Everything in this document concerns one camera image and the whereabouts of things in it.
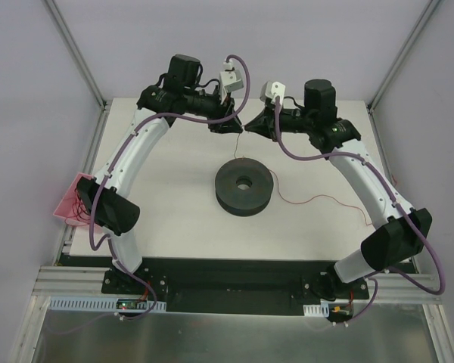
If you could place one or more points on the shiny metal sheet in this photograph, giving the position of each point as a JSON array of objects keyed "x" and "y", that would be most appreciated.
[{"x": 384, "y": 333}]

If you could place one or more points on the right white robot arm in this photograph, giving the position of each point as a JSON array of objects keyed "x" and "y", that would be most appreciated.
[{"x": 400, "y": 230}]

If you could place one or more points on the left white cable duct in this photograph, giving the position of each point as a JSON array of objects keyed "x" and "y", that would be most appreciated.
[{"x": 94, "y": 304}]

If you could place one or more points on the aluminium frame post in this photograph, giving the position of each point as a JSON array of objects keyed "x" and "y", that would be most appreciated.
[
  {"x": 74, "y": 51},
  {"x": 429, "y": 10}
]

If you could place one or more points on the right white cable duct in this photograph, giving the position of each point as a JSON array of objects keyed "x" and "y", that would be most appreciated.
[{"x": 317, "y": 310}]

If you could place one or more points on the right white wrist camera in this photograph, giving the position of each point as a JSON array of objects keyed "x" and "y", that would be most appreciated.
[{"x": 272, "y": 91}]

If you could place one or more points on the black cable spool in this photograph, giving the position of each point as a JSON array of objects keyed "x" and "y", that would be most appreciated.
[{"x": 243, "y": 187}]

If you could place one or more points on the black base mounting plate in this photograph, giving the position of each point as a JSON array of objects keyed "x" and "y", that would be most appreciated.
[{"x": 215, "y": 286}]

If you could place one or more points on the white cable duct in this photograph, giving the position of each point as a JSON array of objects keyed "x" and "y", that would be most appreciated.
[
  {"x": 94, "y": 304},
  {"x": 317, "y": 310}
]

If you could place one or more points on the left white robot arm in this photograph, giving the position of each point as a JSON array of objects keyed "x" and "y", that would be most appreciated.
[{"x": 178, "y": 94}]

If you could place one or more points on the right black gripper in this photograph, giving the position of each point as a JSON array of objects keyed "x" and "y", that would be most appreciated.
[{"x": 268, "y": 121}]

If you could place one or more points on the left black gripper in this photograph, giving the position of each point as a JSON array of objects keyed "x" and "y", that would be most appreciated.
[{"x": 222, "y": 114}]

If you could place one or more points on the left aluminium frame post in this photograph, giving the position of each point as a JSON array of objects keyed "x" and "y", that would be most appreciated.
[{"x": 74, "y": 51}]

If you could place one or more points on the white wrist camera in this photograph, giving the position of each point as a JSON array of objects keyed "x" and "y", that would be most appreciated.
[
  {"x": 272, "y": 91},
  {"x": 229, "y": 81}
]

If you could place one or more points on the pink plastic box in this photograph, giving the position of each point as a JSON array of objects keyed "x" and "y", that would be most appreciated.
[{"x": 71, "y": 209}]

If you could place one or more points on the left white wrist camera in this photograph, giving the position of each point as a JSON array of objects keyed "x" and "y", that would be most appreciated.
[{"x": 229, "y": 81}]

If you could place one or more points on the front aluminium rail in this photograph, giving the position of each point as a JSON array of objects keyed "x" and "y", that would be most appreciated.
[{"x": 65, "y": 280}]

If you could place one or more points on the right aluminium frame post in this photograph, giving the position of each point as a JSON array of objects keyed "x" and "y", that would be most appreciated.
[{"x": 429, "y": 10}]

